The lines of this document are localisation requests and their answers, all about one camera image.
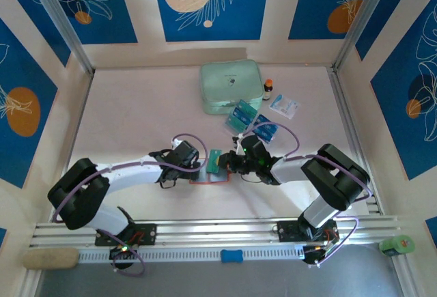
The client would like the white slotted cable duct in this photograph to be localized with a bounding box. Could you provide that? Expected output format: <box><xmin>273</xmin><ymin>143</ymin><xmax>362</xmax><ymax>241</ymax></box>
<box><xmin>78</xmin><ymin>244</ymin><xmax>307</xmax><ymax>264</ymax></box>

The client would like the white blue sachet packet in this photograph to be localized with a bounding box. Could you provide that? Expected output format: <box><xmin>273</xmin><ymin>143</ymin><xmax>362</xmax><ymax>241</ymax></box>
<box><xmin>268</xmin><ymin>93</ymin><xmax>302</xmax><ymax>120</ymax></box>

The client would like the blue wipe packet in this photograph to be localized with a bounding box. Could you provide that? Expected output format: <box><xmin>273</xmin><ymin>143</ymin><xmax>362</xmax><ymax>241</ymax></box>
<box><xmin>231</xmin><ymin>107</ymin><xmax>256</xmax><ymax>124</ymax></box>
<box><xmin>254</xmin><ymin>125</ymin><xmax>277</xmax><ymax>143</ymax></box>
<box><xmin>255</xmin><ymin>115</ymin><xmax>279</xmax><ymax>130</ymax></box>

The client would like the teal credit card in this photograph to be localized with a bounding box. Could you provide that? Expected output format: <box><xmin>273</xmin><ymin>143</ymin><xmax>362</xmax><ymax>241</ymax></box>
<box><xmin>226</xmin><ymin>115</ymin><xmax>249</xmax><ymax>132</ymax></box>
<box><xmin>238</xmin><ymin>99</ymin><xmax>258</xmax><ymax>113</ymax></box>

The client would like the aluminium frame post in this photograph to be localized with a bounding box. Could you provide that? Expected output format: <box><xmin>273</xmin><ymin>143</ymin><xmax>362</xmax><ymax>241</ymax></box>
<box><xmin>333</xmin><ymin>0</ymin><xmax>399</xmax><ymax>72</ymax></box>
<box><xmin>25</xmin><ymin>0</ymin><xmax>96</xmax><ymax>74</ymax></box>

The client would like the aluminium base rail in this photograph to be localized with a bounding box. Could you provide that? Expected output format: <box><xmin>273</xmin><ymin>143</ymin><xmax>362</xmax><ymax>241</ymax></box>
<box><xmin>29</xmin><ymin>215</ymin><xmax>402</xmax><ymax>249</ymax></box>

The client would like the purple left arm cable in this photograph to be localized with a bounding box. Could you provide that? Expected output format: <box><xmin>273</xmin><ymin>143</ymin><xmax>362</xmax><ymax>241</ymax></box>
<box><xmin>51</xmin><ymin>132</ymin><xmax>209</xmax><ymax>277</ymax></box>

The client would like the green cylinder roll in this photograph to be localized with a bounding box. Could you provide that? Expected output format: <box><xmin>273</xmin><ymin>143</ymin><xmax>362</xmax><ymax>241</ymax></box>
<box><xmin>379</xmin><ymin>234</ymin><xmax>416</xmax><ymax>256</ymax></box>

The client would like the blue bone-shaped block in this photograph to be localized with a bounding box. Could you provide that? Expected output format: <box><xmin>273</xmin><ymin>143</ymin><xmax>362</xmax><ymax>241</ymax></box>
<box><xmin>220</xmin><ymin>249</ymin><xmax>244</xmax><ymax>264</ymax></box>

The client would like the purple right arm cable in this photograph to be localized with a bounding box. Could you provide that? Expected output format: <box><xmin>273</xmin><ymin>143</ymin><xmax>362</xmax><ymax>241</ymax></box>
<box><xmin>238</xmin><ymin>122</ymin><xmax>373</xmax><ymax>267</ymax></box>

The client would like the blue wipe packet right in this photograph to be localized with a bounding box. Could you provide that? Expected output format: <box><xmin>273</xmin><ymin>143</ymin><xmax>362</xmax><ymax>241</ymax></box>
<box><xmin>255</xmin><ymin>115</ymin><xmax>279</xmax><ymax>130</ymax></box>
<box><xmin>254</xmin><ymin>125</ymin><xmax>277</xmax><ymax>143</ymax></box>

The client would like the black connector board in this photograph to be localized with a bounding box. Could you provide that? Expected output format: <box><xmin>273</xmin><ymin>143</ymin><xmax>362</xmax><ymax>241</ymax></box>
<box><xmin>302</xmin><ymin>244</ymin><xmax>339</xmax><ymax>266</ymax></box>
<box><xmin>108</xmin><ymin>244</ymin><xmax>138</xmax><ymax>270</ymax></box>

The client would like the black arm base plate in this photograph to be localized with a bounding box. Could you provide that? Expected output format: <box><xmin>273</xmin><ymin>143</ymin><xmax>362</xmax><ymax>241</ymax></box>
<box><xmin>277</xmin><ymin>219</ymin><xmax>339</xmax><ymax>243</ymax></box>
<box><xmin>94</xmin><ymin>223</ymin><xmax>158</xmax><ymax>247</ymax></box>

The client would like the grey metal panel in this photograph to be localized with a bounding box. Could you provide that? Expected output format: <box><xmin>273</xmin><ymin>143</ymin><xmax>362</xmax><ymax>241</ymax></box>
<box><xmin>33</xmin><ymin>259</ymin><xmax>409</xmax><ymax>297</ymax></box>

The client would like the aluminium side rail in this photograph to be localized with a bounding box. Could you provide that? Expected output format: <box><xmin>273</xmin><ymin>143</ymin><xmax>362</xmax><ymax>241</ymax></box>
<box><xmin>47</xmin><ymin>70</ymin><xmax>95</xmax><ymax>225</ymax></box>
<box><xmin>327</xmin><ymin>66</ymin><xmax>386</xmax><ymax>216</ymax></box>

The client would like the green credit card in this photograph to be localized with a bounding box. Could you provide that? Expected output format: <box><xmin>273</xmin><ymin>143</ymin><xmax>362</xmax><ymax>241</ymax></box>
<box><xmin>206</xmin><ymin>148</ymin><xmax>223</xmax><ymax>175</ymax></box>

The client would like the mint green zip pouch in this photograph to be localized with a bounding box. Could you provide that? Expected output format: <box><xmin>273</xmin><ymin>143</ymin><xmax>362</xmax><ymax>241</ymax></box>
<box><xmin>199</xmin><ymin>59</ymin><xmax>265</xmax><ymax>116</ymax></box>

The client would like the beige sponge block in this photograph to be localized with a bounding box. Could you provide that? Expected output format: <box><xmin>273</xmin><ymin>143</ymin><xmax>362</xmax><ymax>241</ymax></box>
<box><xmin>23</xmin><ymin>247</ymin><xmax>80</xmax><ymax>270</ymax></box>

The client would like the small brown bottle orange cap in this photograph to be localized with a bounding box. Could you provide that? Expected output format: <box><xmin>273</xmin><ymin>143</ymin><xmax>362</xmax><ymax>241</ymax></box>
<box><xmin>262</xmin><ymin>79</ymin><xmax>274</xmax><ymax>102</ymax></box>

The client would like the blue wipe packet left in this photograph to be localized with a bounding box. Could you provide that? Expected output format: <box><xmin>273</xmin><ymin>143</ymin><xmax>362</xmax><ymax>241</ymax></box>
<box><xmin>231</xmin><ymin>107</ymin><xmax>256</xmax><ymax>124</ymax></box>

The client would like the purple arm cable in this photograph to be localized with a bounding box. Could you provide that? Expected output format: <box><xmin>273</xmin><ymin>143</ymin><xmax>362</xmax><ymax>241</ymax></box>
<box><xmin>238</xmin><ymin>122</ymin><xmax>373</xmax><ymax>267</ymax></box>
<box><xmin>51</xmin><ymin>132</ymin><xmax>209</xmax><ymax>277</ymax></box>

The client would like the orange card holder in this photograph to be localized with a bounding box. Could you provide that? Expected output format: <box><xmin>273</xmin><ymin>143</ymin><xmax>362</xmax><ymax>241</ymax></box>
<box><xmin>189</xmin><ymin>156</ymin><xmax>229</xmax><ymax>186</ymax></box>

